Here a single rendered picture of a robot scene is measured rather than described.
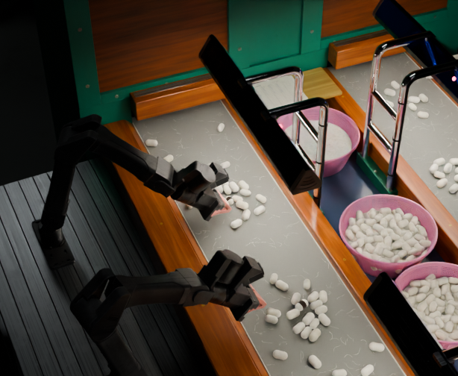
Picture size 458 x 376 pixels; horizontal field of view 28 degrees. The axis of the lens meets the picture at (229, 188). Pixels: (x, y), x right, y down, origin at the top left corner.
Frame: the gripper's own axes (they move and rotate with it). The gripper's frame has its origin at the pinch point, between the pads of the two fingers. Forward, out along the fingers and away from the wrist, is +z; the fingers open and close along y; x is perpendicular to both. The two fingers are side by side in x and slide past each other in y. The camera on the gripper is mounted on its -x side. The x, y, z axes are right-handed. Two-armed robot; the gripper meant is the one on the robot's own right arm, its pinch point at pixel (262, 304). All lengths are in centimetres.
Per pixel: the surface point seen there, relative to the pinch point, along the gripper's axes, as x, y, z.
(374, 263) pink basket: -18.2, 6.0, 30.9
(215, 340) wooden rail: 12.4, -2.2, -6.9
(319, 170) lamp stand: -25.2, 32.8, 20.0
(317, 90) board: -32, 77, 43
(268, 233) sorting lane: -3.8, 28.0, 15.8
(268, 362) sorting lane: 7.9, -11.5, 2.1
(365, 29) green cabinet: -55, 89, 54
